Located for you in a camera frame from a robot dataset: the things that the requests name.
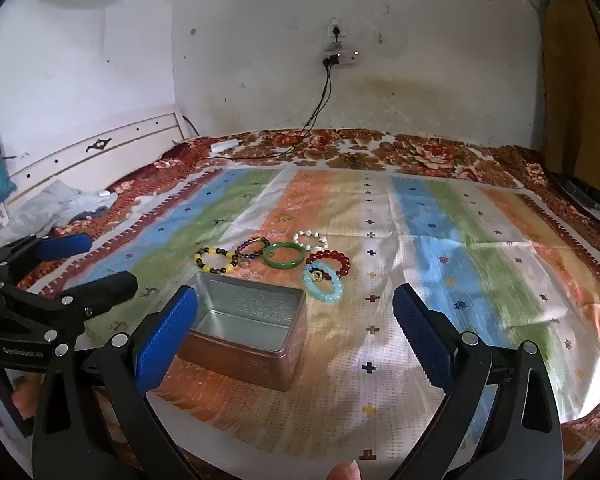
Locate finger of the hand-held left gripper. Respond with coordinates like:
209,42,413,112
0,270,139,357
0,232,94,281

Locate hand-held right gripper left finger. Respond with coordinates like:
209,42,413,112
30,284,201,480

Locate black power cable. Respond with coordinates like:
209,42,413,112
300,62,333,136
237,62,333,161

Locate mustard hanging garment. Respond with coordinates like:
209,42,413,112
542,0,600,193

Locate metal tin box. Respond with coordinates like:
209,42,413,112
177,272,308,392

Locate white power strip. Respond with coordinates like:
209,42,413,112
321,50,359,67

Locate yellow and black bead bracelet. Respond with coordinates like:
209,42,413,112
194,246,239,276

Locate green jade bangle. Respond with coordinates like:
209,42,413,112
262,242,305,271

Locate multicolour glass bead bracelet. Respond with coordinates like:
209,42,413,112
235,236,272,262

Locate white pearl bead bracelet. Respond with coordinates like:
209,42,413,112
293,230,329,253

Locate red bead bracelet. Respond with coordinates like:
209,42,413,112
306,248,352,277

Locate striped patterned cloth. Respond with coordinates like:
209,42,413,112
27,165,600,461

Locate grey crumpled cloth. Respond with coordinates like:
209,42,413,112
10,180,118,233

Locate light blue bead bracelet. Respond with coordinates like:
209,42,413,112
301,262,343,305

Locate person's right hand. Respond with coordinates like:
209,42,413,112
327,461,362,480

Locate white bed headboard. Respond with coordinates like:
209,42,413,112
0,112,186,206

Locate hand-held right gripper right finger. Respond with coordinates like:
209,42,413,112
390,282,565,480

